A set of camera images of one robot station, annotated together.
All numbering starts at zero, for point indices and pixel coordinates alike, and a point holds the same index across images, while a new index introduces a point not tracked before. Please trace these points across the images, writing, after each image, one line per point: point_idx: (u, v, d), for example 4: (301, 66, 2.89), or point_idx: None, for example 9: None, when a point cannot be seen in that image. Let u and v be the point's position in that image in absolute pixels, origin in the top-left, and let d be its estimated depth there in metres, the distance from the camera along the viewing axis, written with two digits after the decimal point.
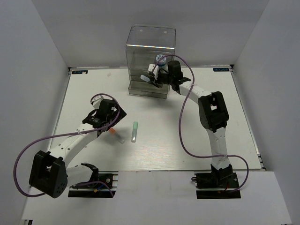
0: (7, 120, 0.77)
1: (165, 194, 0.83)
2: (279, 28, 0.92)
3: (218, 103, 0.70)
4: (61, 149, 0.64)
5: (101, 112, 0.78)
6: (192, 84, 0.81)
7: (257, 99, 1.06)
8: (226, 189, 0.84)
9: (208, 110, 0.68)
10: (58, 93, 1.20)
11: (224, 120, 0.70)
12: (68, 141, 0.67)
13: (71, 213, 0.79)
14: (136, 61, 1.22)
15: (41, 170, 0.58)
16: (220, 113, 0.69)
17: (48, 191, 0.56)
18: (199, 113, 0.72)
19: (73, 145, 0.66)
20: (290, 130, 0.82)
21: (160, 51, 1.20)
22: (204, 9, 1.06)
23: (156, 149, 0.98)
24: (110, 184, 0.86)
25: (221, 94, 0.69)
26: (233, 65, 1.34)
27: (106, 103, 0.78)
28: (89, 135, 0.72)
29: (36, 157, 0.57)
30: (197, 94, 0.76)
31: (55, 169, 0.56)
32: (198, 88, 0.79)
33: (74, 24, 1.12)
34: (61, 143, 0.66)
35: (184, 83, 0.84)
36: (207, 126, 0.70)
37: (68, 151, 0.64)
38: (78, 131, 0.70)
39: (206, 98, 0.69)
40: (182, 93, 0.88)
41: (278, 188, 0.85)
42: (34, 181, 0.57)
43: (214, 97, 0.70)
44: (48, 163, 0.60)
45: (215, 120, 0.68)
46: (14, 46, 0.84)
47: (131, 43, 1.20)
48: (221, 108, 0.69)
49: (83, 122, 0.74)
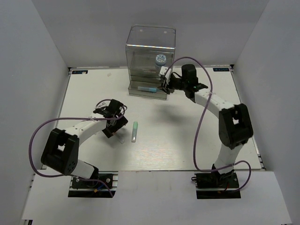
0: (7, 120, 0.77)
1: (165, 194, 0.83)
2: (279, 28, 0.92)
3: (241, 117, 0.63)
4: (76, 129, 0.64)
5: (111, 107, 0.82)
6: (211, 92, 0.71)
7: (257, 99, 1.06)
8: (226, 189, 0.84)
9: (230, 124, 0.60)
10: (58, 93, 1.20)
11: (247, 137, 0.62)
12: (81, 124, 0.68)
13: (71, 213, 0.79)
14: (136, 61, 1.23)
15: (54, 147, 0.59)
16: (243, 128, 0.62)
17: (59, 168, 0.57)
18: (219, 128, 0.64)
19: (86, 127, 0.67)
20: (290, 130, 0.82)
21: (160, 52, 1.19)
22: (204, 9, 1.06)
23: (156, 149, 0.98)
24: (110, 184, 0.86)
25: (245, 108, 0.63)
26: (233, 65, 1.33)
27: (116, 101, 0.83)
28: (100, 123, 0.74)
29: (51, 134, 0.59)
30: (217, 106, 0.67)
31: (69, 146, 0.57)
32: (218, 98, 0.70)
33: (73, 23, 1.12)
34: (75, 124, 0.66)
35: (200, 90, 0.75)
36: (227, 144, 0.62)
37: (81, 131, 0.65)
38: (91, 116, 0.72)
39: (228, 110, 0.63)
40: (197, 102, 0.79)
41: (278, 188, 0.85)
42: (47, 158, 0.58)
43: (237, 109, 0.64)
44: (61, 141, 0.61)
45: (239, 136, 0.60)
46: (14, 46, 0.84)
47: (132, 43, 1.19)
48: (245, 123, 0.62)
49: (93, 112, 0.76)
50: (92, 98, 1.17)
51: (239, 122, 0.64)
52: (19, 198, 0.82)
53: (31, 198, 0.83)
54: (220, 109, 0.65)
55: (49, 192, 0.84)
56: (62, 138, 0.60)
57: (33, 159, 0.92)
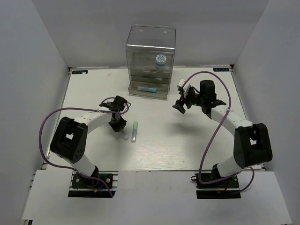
0: (7, 121, 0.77)
1: (165, 194, 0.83)
2: (279, 28, 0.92)
3: (259, 138, 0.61)
4: (84, 119, 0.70)
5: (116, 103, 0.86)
6: (228, 109, 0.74)
7: (257, 99, 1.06)
8: (226, 189, 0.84)
9: (246, 145, 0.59)
10: (58, 93, 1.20)
11: (265, 160, 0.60)
12: (89, 115, 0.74)
13: (71, 213, 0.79)
14: (136, 60, 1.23)
15: (62, 135, 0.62)
16: (261, 151, 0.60)
17: (67, 154, 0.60)
18: (236, 148, 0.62)
19: (94, 117, 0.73)
20: (290, 129, 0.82)
21: (160, 52, 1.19)
22: (204, 9, 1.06)
23: (156, 149, 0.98)
24: (110, 184, 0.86)
25: (266, 129, 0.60)
26: (233, 65, 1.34)
27: (121, 97, 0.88)
28: (106, 115, 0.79)
29: (61, 121, 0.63)
30: (234, 123, 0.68)
31: (79, 131, 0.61)
32: (235, 115, 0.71)
33: (73, 23, 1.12)
34: (83, 115, 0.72)
35: (218, 107, 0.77)
36: (242, 165, 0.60)
37: (89, 122, 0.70)
38: (98, 109, 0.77)
39: (246, 130, 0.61)
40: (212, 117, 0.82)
41: (279, 188, 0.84)
42: (56, 144, 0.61)
43: (256, 129, 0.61)
44: (69, 130, 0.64)
45: (255, 158, 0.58)
46: (14, 46, 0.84)
47: (132, 43, 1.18)
48: (263, 145, 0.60)
49: (100, 105, 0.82)
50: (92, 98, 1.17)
51: (257, 142, 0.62)
52: (19, 198, 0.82)
53: (31, 198, 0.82)
54: (236, 127, 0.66)
55: (49, 192, 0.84)
56: (71, 127, 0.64)
57: (33, 159, 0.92)
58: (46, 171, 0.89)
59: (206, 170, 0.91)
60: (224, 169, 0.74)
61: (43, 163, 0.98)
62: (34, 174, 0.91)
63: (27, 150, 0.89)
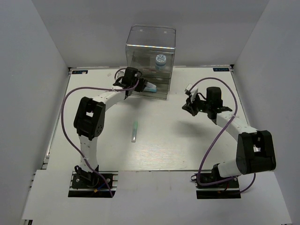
0: (7, 121, 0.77)
1: (165, 194, 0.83)
2: (279, 28, 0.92)
3: (264, 145, 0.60)
4: (101, 98, 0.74)
5: (126, 78, 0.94)
6: (234, 115, 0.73)
7: (257, 99, 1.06)
8: (226, 189, 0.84)
9: (250, 152, 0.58)
10: (58, 93, 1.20)
11: (268, 168, 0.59)
12: (105, 94, 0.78)
13: (71, 213, 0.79)
14: (136, 60, 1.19)
15: (84, 113, 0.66)
16: (264, 159, 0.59)
17: (90, 130, 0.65)
18: (238, 154, 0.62)
19: (110, 96, 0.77)
20: (290, 129, 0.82)
21: (160, 52, 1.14)
22: (204, 9, 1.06)
23: (156, 149, 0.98)
24: (110, 184, 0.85)
25: (270, 137, 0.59)
26: (233, 65, 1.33)
27: (130, 71, 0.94)
28: (120, 94, 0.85)
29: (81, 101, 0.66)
30: (237, 128, 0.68)
31: (98, 110, 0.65)
32: (240, 121, 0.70)
33: (73, 23, 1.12)
34: (100, 94, 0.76)
35: (224, 113, 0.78)
36: (244, 171, 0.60)
37: (106, 100, 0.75)
38: (112, 88, 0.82)
39: (251, 137, 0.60)
40: (217, 123, 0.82)
41: (279, 188, 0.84)
42: (78, 122, 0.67)
43: (260, 136, 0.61)
44: (89, 109, 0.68)
45: (258, 166, 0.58)
46: (14, 47, 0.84)
47: (132, 43, 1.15)
48: (266, 153, 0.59)
49: (114, 85, 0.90)
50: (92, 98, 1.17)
51: (260, 150, 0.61)
52: (19, 198, 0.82)
53: (31, 198, 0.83)
54: (240, 132, 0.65)
55: (49, 192, 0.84)
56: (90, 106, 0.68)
57: (33, 159, 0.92)
58: (46, 171, 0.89)
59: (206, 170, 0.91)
60: (224, 169, 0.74)
61: (43, 163, 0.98)
62: (34, 174, 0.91)
63: (27, 150, 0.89)
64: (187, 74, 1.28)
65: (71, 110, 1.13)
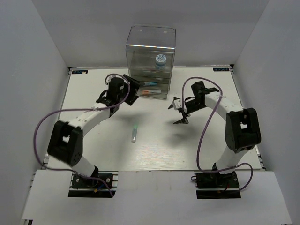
0: (7, 120, 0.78)
1: (165, 194, 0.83)
2: (280, 28, 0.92)
3: (250, 122, 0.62)
4: (78, 121, 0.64)
5: (111, 93, 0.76)
6: (221, 95, 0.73)
7: (257, 99, 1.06)
8: (226, 189, 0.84)
9: (236, 128, 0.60)
10: (58, 93, 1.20)
11: (254, 143, 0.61)
12: (85, 115, 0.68)
13: (71, 213, 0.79)
14: (136, 60, 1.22)
15: (59, 138, 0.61)
16: (251, 134, 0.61)
17: (64, 157, 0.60)
18: (226, 131, 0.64)
19: (90, 117, 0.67)
20: (290, 129, 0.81)
21: (160, 52, 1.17)
22: (203, 9, 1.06)
23: (156, 149, 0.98)
24: (110, 184, 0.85)
25: (255, 113, 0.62)
26: (233, 65, 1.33)
27: (114, 85, 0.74)
28: (104, 113, 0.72)
29: (56, 125, 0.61)
30: (226, 108, 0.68)
31: (73, 136, 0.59)
32: (227, 101, 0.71)
33: (73, 23, 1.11)
34: (78, 116, 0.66)
35: (211, 93, 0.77)
36: (232, 147, 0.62)
37: (85, 123, 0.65)
38: (93, 108, 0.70)
39: (237, 114, 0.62)
40: (206, 105, 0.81)
41: (278, 188, 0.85)
42: (53, 148, 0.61)
43: (246, 113, 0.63)
44: (66, 133, 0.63)
45: (245, 140, 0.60)
46: (13, 46, 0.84)
47: (132, 43, 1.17)
48: (252, 128, 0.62)
49: (96, 101, 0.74)
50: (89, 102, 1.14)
51: (247, 126, 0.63)
52: (19, 198, 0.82)
53: (31, 198, 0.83)
54: (228, 112, 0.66)
55: (49, 192, 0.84)
56: (66, 129, 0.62)
57: (33, 159, 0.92)
58: (46, 170, 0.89)
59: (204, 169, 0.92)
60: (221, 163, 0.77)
61: (43, 163, 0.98)
62: (34, 174, 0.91)
63: (28, 150, 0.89)
64: (187, 74, 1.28)
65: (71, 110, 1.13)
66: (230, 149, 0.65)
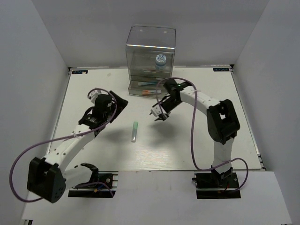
0: (7, 120, 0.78)
1: (165, 194, 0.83)
2: (280, 28, 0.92)
3: (227, 111, 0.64)
4: (57, 154, 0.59)
5: (97, 110, 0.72)
6: (196, 90, 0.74)
7: (257, 99, 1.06)
8: (226, 189, 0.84)
9: (217, 119, 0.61)
10: (58, 93, 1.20)
11: (236, 130, 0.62)
12: (65, 145, 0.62)
13: (71, 213, 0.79)
14: (136, 60, 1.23)
15: (37, 177, 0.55)
16: (230, 123, 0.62)
17: (46, 196, 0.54)
18: (209, 125, 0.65)
19: (70, 147, 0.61)
20: (291, 129, 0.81)
21: (160, 52, 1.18)
22: (203, 9, 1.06)
23: (156, 149, 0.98)
24: (110, 184, 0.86)
25: (230, 102, 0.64)
26: (233, 65, 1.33)
27: (101, 101, 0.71)
28: (87, 137, 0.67)
29: (31, 164, 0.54)
30: (204, 103, 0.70)
31: (51, 176, 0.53)
32: (204, 95, 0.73)
33: (73, 23, 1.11)
34: (56, 148, 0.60)
35: (185, 89, 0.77)
36: (218, 138, 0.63)
37: (63, 156, 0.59)
38: (74, 134, 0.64)
39: (214, 107, 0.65)
40: (183, 101, 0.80)
41: (278, 187, 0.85)
42: (32, 187, 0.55)
43: (223, 105, 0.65)
44: (44, 169, 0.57)
45: (227, 129, 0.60)
46: (13, 46, 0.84)
47: (132, 43, 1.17)
48: (231, 117, 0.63)
49: (78, 123, 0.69)
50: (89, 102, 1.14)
51: (226, 117, 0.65)
52: (19, 198, 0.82)
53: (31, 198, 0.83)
54: (207, 106, 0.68)
55: None
56: (44, 166, 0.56)
57: (33, 159, 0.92)
58: None
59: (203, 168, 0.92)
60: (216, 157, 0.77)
61: None
62: None
63: (27, 150, 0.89)
64: (187, 74, 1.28)
65: (70, 111, 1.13)
66: (217, 141, 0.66)
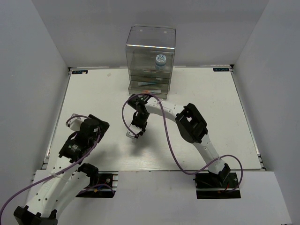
0: (7, 120, 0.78)
1: (165, 194, 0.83)
2: (280, 28, 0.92)
3: (192, 114, 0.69)
4: (39, 201, 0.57)
5: (81, 136, 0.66)
6: (160, 100, 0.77)
7: (257, 99, 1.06)
8: (226, 190, 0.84)
9: (186, 124, 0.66)
10: (58, 93, 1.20)
11: (204, 127, 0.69)
12: (46, 188, 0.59)
13: (71, 214, 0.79)
14: (136, 60, 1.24)
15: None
16: (198, 123, 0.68)
17: None
18: (180, 131, 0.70)
19: (51, 190, 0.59)
20: (290, 129, 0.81)
21: (160, 52, 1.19)
22: (203, 9, 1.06)
23: (156, 149, 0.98)
24: (110, 184, 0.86)
25: (193, 105, 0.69)
26: (233, 65, 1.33)
27: (87, 126, 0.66)
28: (70, 172, 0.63)
29: (15, 216, 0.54)
30: (169, 112, 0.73)
31: None
32: (169, 104, 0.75)
33: (73, 23, 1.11)
34: (38, 192, 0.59)
35: (149, 101, 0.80)
36: (192, 140, 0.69)
37: (45, 201, 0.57)
38: (54, 174, 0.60)
39: (180, 113, 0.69)
40: (150, 112, 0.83)
41: (278, 187, 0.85)
42: None
43: (188, 109, 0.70)
44: None
45: (197, 130, 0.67)
46: (14, 46, 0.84)
47: (132, 43, 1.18)
48: (198, 118, 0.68)
49: (59, 155, 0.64)
50: (89, 103, 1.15)
51: (192, 118, 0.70)
52: (20, 198, 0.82)
53: None
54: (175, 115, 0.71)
55: None
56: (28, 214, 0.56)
57: (33, 159, 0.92)
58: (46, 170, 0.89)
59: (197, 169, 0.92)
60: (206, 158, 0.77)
61: (43, 163, 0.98)
62: (34, 174, 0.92)
63: (28, 150, 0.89)
64: (187, 74, 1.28)
65: (70, 111, 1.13)
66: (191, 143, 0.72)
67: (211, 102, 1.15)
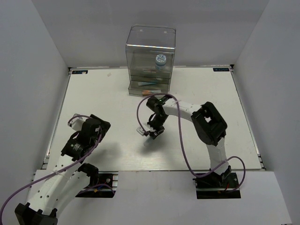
0: (7, 120, 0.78)
1: (165, 194, 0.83)
2: (280, 28, 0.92)
3: (211, 114, 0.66)
4: (40, 198, 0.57)
5: (83, 135, 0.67)
6: (177, 101, 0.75)
7: (257, 99, 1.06)
8: (226, 190, 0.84)
9: (205, 124, 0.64)
10: (58, 93, 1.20)
11: (223, 129, 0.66)
12: (48, 185, 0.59)
13: (71, 214, 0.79)
14: (136, 60, 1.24)
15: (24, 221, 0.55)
16: (217, 124, 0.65)
17: None
18: (198, 131, 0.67)
19: (53, 187, 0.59)
20: (290, 129, 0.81)
21: (160, 52, 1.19)
22: (203, 9, 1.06)
23: (156, 149, 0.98)
24: (110, 184, 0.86)
25: (211, 104, 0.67)
26: (233, 65, 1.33)
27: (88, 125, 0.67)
28: (71, 170, 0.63)
29: (16, 213, 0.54)
30: (186, 111, 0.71)
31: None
32: (184, 103, 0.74)
33: (72, 23, 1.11)
34: (40, 190, 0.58)
35: (167, 102, 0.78)
36: (209, 141, 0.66)
37: (47, 198, 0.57)
38: (56, 171, 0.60)
39: (197, 112, 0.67)
40: (168, 114, 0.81)
41: (278, 187, 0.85)
42: None
43: (206, 108, 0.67)
44: None
45: (216, 131, 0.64)
46: (13, 46, 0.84)
47: (132, 43, 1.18)
48: (216, 118, 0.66)
49: (62, 154, 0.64)
50: (89, 103, 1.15)
51: (211, 118, 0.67)
52: (20, 198, 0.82)
53: None
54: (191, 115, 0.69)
55: None
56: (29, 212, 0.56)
57: (33, 159, 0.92)
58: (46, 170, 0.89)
59: (198, 169, 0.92)
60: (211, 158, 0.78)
61: (43, 163, 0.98)
62: (34, 174, 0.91)
63: (27, 150, 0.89)
64: (187, 74, 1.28)
65: (70, 111, 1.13)
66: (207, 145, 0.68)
67: (211, 102, 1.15)
